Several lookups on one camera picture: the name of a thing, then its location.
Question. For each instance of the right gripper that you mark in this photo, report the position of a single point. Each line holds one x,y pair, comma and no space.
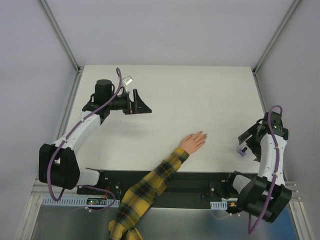
253,140

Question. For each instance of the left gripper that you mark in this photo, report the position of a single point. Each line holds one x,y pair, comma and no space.
134,101

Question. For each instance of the purple nail polish bottle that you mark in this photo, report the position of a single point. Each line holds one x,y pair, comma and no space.
241,153

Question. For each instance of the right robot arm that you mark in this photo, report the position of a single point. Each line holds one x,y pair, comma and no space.
265,195

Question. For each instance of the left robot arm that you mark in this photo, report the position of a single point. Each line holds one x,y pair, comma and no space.
58,165

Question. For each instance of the yellow plaid sleeve forearm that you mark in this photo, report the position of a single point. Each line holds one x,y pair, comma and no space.
141,196

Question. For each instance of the mannequin hand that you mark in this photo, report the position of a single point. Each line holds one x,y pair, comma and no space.
193,142

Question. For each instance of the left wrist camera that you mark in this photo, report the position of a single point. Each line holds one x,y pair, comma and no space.
127,80

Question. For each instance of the left aluminium frame post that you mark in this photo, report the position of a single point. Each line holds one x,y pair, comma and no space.
59,34

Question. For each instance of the aluminium frame post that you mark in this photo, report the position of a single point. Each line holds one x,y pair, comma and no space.
59,34
276,35

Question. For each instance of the right white cable duct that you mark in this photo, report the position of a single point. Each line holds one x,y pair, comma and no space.
219,205

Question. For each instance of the white cable duct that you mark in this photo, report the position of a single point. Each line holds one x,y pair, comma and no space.
69,201
219,205

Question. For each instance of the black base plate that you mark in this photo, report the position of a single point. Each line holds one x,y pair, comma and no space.
181,190

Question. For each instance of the left white cable duct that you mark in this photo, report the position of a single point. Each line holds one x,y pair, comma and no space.
69,201

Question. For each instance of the right aluminium frame post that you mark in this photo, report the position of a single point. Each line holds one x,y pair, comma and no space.
276,35

